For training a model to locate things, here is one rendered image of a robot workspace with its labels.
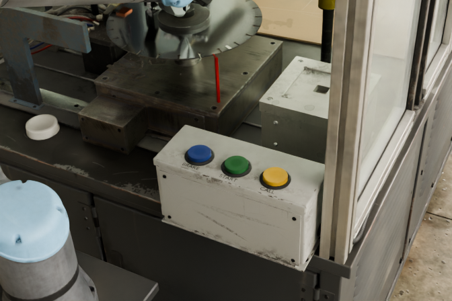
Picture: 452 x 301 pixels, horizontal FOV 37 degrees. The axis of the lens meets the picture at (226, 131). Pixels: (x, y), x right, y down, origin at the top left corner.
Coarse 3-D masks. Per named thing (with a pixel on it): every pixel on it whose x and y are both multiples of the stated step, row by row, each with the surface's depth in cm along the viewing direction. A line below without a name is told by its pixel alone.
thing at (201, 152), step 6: (198, 144) 116; (192, 150) 114; (198, 150) 114; (204, 150) 114; (210, 150) 114; (192, 156) 113; (198, 156) 113; (204, 156) 113; (210, 156) 114; (198, 162) 113
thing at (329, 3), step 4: (320, 0) 140; (324, 0) 139; (328, 0) 139; (332, 0) 139; (320, 4) 140; (324, 4) 139; (328, 4) 139; (332, 4) 139; (320, 8) 141; (324, 8) 140; (328, 8) 140; (332, 8) 140
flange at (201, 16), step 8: (192, 8) 142; (200, 8) 145; (160, 16) 143; (168, 16) 142; (176, 16) 141; (184, 16) 141; (192, 16) 142; (200, 16) 142; (208, 16) 142; (160, 24) 141; (168, 24) 140; (176, 24) 140; (184, 24) 139; (192, 24) 139; (200, 24) 140
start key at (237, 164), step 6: (234, 156) 113; (240, 156) 113; (228, 162) 112; (234, 162) 112; (240, 162) 112; (246, 162) 111; (228, 168) 110; (234, 168) 110; (240, 168) 110; (246, 168) 111
